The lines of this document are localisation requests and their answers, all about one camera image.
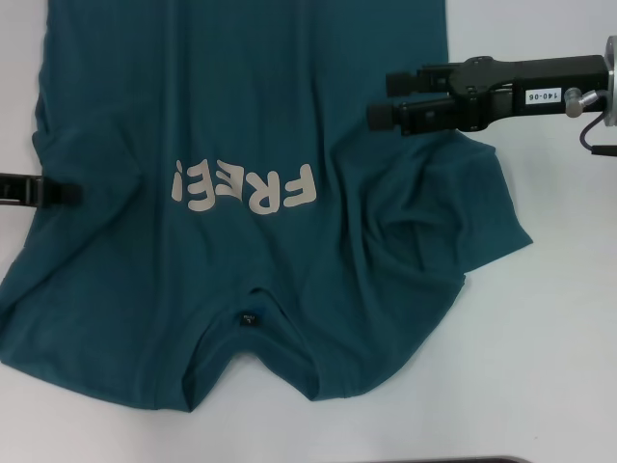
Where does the dark robot torso part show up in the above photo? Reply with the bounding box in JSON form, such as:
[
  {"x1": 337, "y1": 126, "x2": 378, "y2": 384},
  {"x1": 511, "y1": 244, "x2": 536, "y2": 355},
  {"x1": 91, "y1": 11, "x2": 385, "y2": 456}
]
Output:
[{"x1": 418, "y1": 455, "x2": 531, "y2": 463}]

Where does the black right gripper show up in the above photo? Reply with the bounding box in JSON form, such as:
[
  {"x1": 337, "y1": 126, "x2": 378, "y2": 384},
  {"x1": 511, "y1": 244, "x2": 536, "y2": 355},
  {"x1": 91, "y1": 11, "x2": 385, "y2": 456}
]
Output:
[{"x1": 366, "y1": 54, "x2": 607, "y2": 140}]

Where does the teal t-shirt with beige print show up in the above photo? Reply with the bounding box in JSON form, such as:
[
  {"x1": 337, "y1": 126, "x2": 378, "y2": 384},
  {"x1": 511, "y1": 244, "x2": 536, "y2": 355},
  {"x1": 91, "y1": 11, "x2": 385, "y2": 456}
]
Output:
[{"x1": 0, "y1": 0, "x2": 535, "y2": 415}]

